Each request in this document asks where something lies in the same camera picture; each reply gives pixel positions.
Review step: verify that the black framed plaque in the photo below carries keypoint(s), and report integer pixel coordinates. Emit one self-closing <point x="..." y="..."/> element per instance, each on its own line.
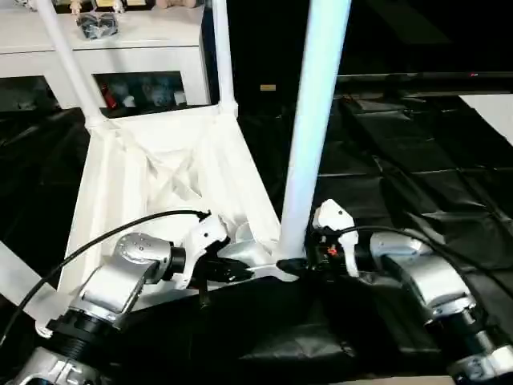
<point x="136" y="3"/>
<point x="60" y="5"/>

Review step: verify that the white plastic table top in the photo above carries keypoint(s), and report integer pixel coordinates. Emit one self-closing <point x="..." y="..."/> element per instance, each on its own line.
<point x="120" y="180"/>

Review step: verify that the beige plush toy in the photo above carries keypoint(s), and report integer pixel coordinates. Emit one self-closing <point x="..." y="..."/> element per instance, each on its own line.
<point x="176" y="3"/>

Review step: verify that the white plastic table leg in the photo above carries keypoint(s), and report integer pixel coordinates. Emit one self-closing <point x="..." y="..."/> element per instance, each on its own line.
<point x="72" y="68"/>
<point x="312" y="120"/>
<point x="223" y="60"/>
<point x="24" y="276"/>

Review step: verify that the black glossy mat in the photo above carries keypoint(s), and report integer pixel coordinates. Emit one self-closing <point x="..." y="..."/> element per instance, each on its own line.
<point x="401" y="160"/>

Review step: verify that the red bottle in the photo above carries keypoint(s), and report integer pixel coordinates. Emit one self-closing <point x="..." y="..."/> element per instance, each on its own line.
<point x="108" y="96"/>

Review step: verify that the small white jar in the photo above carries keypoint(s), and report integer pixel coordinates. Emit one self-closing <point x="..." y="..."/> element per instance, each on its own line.
<point x="159" y="98"/>
<point x="179" y="98"/>
<point x="129" y="100"/>

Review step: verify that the long black bar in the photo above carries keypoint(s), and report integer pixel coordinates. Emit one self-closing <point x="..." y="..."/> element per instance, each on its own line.
<point x="421" y="76"/>

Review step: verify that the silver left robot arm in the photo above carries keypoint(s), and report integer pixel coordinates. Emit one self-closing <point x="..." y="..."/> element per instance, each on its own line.
<point x="132" y="256"/>

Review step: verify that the bag of black parts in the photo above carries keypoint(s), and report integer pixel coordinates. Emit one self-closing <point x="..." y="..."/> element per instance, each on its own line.
<point x="97" y="26"/>

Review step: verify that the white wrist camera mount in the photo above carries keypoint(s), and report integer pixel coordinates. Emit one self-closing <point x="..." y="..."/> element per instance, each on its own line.
<point x="336" y="216"/>
<point x="206" y="234"/>

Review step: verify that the white sideboard cabinet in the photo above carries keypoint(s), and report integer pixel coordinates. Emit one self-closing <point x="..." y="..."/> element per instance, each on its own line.
<point x="140" y="56"/>

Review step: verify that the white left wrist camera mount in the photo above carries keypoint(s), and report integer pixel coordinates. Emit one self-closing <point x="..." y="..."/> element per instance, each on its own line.
<point x="206" y="234"/>

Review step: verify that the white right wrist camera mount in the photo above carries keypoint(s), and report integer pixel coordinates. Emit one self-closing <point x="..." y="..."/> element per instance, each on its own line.
<point x="336" y="216"/>

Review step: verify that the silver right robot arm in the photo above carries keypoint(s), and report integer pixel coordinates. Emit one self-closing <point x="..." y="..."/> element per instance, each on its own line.
<point x="433" y="276"/>

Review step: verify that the small yellow label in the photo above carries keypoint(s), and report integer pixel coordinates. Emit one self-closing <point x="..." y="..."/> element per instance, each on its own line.
<point x="268" y="87"/>

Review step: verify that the small white figurine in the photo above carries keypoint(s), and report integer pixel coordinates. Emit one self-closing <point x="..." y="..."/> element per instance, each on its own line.
<point x="118" y="5"/>
<point x="75" y="6"/>

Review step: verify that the white polka dot object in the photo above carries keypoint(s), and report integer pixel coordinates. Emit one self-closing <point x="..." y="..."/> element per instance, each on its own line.
<point x="25" y="2"/>

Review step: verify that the white flat panel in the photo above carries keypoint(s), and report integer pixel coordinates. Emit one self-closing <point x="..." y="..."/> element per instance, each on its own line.
<point x="493" y="114"/>

